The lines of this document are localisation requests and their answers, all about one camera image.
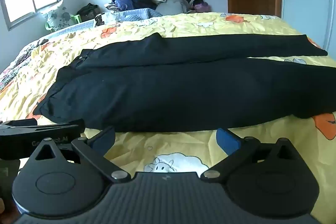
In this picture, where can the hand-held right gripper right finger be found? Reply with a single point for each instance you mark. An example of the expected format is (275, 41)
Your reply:
(227, 141)

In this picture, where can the black pants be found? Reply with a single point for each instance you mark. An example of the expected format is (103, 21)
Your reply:
(162, 90)

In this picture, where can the yellow printed blanket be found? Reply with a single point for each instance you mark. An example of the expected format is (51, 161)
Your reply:
(183, 26)

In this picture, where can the light blue blanket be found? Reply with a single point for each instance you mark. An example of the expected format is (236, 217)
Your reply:
(139, 14)

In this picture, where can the black bag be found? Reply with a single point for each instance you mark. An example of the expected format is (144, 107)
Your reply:
(88, 12)

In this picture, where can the green plastic chair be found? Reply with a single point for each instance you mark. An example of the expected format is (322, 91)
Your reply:
(78, 18)

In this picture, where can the floral pillow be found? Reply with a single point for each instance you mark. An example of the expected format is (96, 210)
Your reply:
(58, 16)

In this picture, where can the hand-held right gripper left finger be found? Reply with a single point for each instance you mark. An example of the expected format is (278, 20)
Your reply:
(103, 140)

